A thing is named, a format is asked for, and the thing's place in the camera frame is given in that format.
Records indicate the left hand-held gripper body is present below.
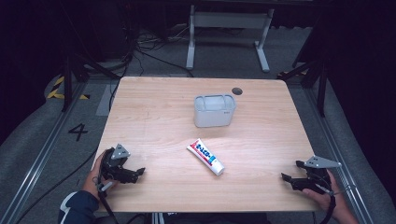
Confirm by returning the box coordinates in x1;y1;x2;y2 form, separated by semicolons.
100;143;138;185

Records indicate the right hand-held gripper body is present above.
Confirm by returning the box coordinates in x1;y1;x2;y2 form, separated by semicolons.
291;155;342;196

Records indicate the white toothpaste tube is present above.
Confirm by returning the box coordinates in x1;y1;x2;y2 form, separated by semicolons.
186;137;226;177

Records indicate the white plastic container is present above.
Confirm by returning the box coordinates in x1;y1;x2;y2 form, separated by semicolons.
193;93;237;129

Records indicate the person's left hand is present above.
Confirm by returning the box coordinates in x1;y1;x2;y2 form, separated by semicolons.
81;148;119;201

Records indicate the person's right hand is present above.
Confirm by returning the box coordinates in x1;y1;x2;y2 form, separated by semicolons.
302;169;348;216

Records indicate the black metal stand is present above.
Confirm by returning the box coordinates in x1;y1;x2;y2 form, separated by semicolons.
59;50;121;114
276;57;332;119

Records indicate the yellow black floor tape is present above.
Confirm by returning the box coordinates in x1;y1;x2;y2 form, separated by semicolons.
46;76;92;101

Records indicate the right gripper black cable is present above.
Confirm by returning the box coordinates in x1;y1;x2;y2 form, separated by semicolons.
318;178;347;224

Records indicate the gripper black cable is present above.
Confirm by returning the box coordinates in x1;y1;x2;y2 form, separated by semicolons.
96;175;120;224
318;178;347;224

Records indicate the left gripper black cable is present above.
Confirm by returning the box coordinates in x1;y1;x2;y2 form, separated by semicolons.
96;175;120;224

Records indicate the aluminium floor rail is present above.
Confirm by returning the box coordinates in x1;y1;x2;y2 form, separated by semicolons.
303;87;375;224
0;78;90;224

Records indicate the black floor cable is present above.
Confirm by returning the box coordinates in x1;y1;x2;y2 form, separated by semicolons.
14;145;100;224

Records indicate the bundle of black cables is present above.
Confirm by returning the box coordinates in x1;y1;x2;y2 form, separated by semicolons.
106;18;195;113

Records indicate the grey metal table frame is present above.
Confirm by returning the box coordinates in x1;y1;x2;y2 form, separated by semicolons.
185;4;276;74

